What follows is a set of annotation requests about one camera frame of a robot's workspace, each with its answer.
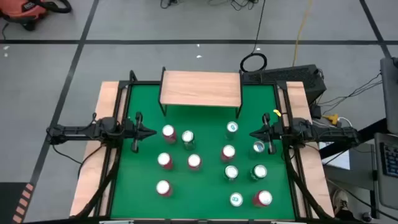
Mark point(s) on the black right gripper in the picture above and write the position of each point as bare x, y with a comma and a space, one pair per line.
275, 131

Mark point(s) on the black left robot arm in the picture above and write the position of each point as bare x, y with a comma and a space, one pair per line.
77, 130

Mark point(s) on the grey monitor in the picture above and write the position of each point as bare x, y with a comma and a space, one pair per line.
390, 93

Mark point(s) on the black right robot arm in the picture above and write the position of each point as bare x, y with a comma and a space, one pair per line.
323, 132

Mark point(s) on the red Fanta soda can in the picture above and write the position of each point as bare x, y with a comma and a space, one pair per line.
163, 187
264, 198
229, 151
168, 131
164, 159
194, 160

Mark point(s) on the black metal beam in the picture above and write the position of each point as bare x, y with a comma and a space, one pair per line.
371, 130

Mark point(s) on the orange shop vacuum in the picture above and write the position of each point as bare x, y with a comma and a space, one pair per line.
21, 11

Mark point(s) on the green table mat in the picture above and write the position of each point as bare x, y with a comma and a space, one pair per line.
202, 202

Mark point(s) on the silver blue energy drink can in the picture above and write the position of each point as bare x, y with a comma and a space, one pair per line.
258, 147
232, 127
236, 199

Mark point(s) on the wooden shelf with black frame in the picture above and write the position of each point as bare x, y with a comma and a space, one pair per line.
200, 88

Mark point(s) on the black orange striped floor mat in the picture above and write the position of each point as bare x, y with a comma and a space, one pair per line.
9, 202

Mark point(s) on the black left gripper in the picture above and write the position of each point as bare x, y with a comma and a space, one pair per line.
132, 130

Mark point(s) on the white printed paper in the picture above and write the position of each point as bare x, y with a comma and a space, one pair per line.
339, 160

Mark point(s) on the black caster wheel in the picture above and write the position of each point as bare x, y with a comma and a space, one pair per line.
367, 216

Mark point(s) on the green Sprite soda can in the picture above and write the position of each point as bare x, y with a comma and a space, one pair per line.
231, 171
260, 171
187, 136

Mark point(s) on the yellow plug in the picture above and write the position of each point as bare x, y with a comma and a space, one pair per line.
332, 119

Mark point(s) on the person's shoe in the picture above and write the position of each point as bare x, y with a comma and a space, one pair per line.
340, 202

